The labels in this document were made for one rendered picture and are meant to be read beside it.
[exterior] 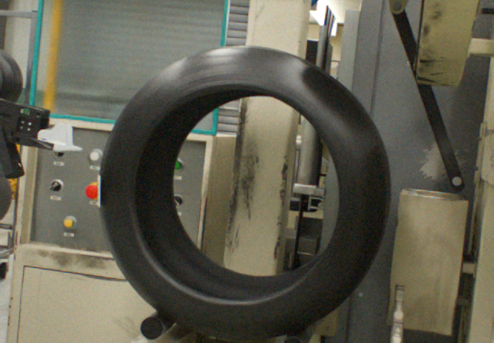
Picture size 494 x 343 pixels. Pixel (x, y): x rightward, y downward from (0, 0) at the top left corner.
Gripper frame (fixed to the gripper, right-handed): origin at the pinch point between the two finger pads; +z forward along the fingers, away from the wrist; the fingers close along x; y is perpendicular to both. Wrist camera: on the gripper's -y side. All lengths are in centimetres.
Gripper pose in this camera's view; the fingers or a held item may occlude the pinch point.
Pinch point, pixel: (75, 152)
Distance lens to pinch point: 186.5
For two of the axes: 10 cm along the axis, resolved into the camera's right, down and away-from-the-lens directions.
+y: 2.2, -9.7, -0.7
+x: 1.7, -0.3, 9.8
